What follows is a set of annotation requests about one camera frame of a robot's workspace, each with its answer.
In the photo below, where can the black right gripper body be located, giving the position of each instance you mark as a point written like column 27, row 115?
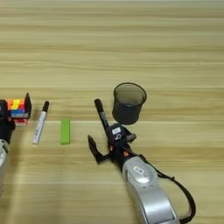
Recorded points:
column 121, row 154

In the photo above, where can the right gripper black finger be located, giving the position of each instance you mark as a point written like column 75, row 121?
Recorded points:
column 94, row 151

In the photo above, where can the right gripper's small black box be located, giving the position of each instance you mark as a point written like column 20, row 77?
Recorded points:
column 116, row 133

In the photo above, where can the left gripper's small black box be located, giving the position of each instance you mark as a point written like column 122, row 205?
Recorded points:
column 3, row 108

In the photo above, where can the green eraser block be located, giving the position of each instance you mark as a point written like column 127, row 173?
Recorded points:
column 65, row 131

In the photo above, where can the white marker pen black cap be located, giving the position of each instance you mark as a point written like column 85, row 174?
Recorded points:
column 40, row 124

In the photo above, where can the black mesh pen cup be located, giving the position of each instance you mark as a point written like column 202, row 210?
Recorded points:
column 128, row 108

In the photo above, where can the gripper's small black box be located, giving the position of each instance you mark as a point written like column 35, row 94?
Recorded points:
column 3, row 108
column 116, row 133

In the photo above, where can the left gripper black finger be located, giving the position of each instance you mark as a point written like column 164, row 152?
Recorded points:
column 28, row 106

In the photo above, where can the multicoloured puzzle cube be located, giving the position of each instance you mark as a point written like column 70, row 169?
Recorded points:
column 17, row 106

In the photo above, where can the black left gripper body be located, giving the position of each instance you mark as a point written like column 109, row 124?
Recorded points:
column 6, row 129

